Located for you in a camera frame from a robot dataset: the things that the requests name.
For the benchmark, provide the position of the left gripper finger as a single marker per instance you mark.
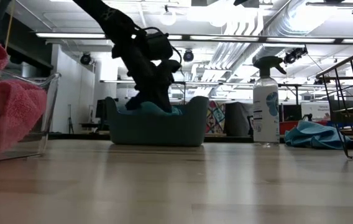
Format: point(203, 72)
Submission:
point(134, 104)
point(166, 104)

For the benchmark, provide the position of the teal microfiber towel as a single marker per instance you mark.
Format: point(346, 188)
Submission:
point(150, 109)

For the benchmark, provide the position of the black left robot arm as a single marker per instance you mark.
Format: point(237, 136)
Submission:
point(111, 18)

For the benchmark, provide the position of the light blue microfiber towel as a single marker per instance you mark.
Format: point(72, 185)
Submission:
point(313, 135)

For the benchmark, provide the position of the teal plastic bin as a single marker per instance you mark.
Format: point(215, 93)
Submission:
point(158, 130)

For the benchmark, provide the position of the black background monitor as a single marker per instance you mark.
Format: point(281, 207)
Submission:
point(101, 110)

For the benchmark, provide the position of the black track spotlight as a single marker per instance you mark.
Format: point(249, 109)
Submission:
point(294, 56)
point(85, 58)
point(188, 55)

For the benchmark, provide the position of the colourful patterned panel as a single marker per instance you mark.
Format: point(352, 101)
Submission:
point(216, 118)

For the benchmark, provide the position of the white globe pendant lamp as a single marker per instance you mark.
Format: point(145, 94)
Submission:
point(167, 17)

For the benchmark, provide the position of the black background box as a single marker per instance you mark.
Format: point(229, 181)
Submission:
point(238, 119)

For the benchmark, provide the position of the long ceiling light bar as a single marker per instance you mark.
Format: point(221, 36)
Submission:
point(226, 38)

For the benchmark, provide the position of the clear plastic bin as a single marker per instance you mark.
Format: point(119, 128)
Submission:
point(50, 93)

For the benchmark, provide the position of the white spray bottle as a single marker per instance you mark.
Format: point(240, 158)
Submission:
point(265, 102)

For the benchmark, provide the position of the red background box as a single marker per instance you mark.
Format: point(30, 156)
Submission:
point(288, 127)

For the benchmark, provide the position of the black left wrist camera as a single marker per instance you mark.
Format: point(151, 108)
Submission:
point(159, 46)

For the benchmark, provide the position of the silver ventilation duct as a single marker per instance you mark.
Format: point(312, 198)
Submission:
point(288, 21)

